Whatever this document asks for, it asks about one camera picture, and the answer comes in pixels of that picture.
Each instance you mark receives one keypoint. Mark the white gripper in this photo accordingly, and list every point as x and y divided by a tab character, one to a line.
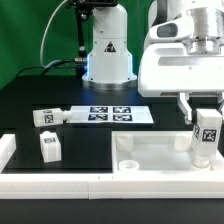
167	70

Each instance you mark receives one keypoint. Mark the white square tabletop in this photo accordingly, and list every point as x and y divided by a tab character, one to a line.
156	151

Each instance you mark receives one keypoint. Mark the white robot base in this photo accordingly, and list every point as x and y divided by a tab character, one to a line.
110	64

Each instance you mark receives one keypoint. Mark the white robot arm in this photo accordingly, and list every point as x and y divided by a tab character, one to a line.
203	22

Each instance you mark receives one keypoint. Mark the white marker sheet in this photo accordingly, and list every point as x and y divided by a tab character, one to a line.
111	114

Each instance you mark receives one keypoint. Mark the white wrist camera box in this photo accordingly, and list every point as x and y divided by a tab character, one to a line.
167	32

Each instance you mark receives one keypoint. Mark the white U-shaped fence frame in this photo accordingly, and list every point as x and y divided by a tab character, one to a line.
201	183

